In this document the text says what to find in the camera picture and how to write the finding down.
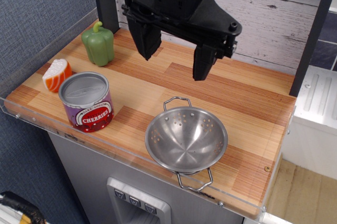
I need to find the silver water dispenser panel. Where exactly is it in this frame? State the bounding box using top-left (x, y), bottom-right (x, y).
top-left (106, 177), bottom-right (172, 223)

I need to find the toy salmon sushi piece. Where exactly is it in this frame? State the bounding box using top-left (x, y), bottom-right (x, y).
top-left (42, 58), bottom-right (72, 93)

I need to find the green toy bell pepper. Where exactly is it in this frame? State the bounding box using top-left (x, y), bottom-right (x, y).
top-left (81, 21), bottom-right (114, 67)

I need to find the black right frame post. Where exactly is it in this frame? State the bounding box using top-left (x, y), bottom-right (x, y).
top-left (289, 0), bottom-right (332, 97)

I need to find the silver metal colander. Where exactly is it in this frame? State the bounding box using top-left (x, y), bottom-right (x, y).
top-left (144, 104), bottom-right (229, 192)

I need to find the black frame post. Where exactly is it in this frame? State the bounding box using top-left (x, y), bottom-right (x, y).
top-left (289, 0), bottom-right (332, 97)
top-left (91, 0), bottom-right (121, 35)

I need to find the grey toy fridge cabinet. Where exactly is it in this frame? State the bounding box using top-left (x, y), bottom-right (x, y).
top-left (50, 133), bottom-right (244, 223)

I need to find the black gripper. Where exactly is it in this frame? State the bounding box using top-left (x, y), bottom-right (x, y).
top-left (122, 0), bottom-right (242, 81)

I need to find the white toy sink unit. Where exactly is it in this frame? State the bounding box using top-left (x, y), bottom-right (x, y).
top-left (281, 66), bottom-right (336, 179)

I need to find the toy cherries can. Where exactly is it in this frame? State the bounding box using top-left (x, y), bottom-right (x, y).
top-left (58, 72), bottom-right (114, 133)

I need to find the black yellow object corner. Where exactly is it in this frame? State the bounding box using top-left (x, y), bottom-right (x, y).
top-left (1, 191), bottom-right (47, 223)

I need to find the black left frame post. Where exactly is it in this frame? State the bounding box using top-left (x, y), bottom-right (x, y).
top-left (91, 0), bottom-right (121, 35)

